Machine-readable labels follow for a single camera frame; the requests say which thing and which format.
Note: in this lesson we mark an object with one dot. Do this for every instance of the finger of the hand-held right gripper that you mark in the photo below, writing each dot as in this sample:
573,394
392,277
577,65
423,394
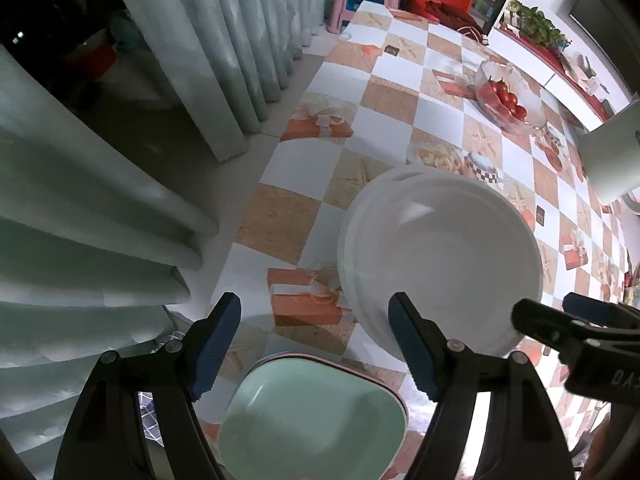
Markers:
590,310
540,322

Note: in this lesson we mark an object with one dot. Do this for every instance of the dark red cloth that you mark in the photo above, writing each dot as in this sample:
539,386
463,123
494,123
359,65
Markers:
460,22

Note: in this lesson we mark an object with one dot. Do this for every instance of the teal ball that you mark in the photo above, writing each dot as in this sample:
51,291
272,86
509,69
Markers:
125,30

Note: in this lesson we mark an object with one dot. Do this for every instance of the green square plate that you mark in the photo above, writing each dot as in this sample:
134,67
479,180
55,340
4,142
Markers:
310,420

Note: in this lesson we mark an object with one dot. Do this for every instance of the checkered printed tablecloth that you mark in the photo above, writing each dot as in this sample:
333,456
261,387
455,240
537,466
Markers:
320,170

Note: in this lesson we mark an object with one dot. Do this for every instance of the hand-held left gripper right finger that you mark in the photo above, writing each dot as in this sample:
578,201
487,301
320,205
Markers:
415,345

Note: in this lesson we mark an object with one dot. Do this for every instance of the pile of cherry tomatoes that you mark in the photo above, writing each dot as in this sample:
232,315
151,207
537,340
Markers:
505,100

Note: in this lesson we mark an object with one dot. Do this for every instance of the glass bowl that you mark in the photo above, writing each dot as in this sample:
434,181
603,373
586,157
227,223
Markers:
530,100

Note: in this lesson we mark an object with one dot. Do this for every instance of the white cabinet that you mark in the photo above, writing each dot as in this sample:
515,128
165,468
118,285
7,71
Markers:
545,67

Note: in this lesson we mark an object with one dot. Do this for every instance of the green potted plant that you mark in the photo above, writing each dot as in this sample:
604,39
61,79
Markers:
537,25

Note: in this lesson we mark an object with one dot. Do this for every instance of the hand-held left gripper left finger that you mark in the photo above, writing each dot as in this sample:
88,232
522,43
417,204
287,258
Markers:
215,350

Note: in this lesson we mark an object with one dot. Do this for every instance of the white cylindrical container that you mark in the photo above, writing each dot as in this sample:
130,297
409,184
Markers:
612,160

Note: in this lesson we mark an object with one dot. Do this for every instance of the pale green curtain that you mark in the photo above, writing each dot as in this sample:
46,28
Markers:
75,235
225,35

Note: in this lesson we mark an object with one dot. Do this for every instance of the blue checked cloth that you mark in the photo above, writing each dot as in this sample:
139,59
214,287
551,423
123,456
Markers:
150,420

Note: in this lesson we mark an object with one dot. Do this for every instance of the red basin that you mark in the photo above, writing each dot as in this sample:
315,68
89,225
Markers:
92,60

